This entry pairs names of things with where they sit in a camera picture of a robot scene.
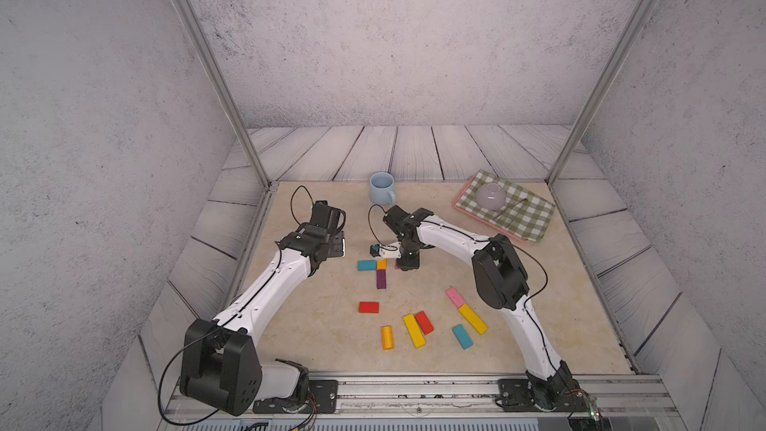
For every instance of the light pink block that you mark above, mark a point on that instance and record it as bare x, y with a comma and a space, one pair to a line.
455, 297

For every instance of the aluminium frame post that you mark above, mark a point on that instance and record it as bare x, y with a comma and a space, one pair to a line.
190, 22
636, 21

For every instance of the pink upside-down bowl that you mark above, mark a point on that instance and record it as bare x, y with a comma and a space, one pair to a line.
491, 197

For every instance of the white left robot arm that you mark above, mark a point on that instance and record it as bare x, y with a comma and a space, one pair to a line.
220, 365

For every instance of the long yellow block right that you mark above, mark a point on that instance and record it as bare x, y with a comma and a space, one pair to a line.
473, 319

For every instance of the purple block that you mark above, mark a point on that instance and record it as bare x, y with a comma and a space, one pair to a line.
381, 279

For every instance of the red block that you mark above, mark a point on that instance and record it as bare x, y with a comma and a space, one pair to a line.
369, 307
424, 322

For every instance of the metal serving tongs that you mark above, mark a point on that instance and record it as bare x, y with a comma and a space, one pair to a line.
509, 207

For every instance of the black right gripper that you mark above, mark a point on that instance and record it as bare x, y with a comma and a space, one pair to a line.
410, 264

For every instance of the teal block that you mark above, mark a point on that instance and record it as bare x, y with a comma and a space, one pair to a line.
367, 265
462, 336

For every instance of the long yellow block left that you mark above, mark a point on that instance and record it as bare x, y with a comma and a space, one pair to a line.
413, 328

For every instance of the green white checkered cloth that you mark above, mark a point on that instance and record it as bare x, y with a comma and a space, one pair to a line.
521, 213

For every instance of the orange cylinder block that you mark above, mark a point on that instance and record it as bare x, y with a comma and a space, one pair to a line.
387, 337

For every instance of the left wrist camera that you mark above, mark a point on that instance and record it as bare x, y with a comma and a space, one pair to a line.
329, 218

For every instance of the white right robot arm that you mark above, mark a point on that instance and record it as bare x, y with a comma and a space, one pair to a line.
501, 282

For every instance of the right aluminium frame post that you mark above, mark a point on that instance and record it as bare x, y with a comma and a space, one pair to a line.
636, 21

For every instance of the pink plastic tray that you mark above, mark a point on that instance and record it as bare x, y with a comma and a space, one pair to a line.
454, 204

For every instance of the long yellow block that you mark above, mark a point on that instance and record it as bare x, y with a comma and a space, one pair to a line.
473, 319
413, 328

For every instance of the left aluminium frame post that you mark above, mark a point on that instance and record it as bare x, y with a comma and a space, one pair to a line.
190, 22

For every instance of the light blue mug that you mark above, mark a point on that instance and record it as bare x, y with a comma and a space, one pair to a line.
382, 189

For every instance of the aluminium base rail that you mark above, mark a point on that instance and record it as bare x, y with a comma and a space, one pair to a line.
599, 399

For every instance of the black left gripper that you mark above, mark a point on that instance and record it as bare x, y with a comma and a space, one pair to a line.
339, 244

